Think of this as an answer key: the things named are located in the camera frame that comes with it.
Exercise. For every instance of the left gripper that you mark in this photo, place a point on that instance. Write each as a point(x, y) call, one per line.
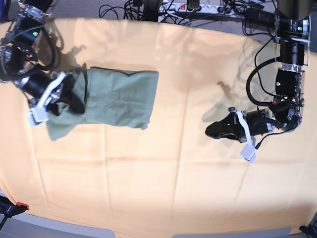
point(259, 122)

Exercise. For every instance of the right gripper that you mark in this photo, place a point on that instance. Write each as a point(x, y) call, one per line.
point(47, 93)

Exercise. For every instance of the green T-shirt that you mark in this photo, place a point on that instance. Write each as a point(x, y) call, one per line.
point(110, 96)

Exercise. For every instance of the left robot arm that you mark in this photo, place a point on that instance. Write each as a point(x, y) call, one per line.
point(291, 22)

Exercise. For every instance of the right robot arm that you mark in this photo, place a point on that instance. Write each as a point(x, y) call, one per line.
point(19, 64)

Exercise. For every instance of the yellow table cloth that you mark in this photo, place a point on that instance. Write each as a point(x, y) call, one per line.
point(170, 178)

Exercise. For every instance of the black power adapter box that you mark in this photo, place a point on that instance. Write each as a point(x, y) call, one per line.
point(261, 17)

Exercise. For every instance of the black clamp right corner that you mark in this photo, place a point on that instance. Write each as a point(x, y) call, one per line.
point(311, 230)

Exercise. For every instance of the blue red clamp left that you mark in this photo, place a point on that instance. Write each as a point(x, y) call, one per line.
point(9, 209)

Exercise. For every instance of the white power strip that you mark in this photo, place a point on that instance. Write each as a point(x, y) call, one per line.
point(182, 8)

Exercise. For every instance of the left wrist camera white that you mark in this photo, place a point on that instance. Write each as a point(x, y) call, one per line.
point(248, 153)

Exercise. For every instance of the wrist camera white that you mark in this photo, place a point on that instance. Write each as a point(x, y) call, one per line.
point(37, 116)
point(248, 153)

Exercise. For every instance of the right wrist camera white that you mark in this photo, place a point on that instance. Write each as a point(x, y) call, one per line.
point(37, 116)

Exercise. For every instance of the black centre stand post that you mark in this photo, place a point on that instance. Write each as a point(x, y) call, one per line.
point(150, 10)

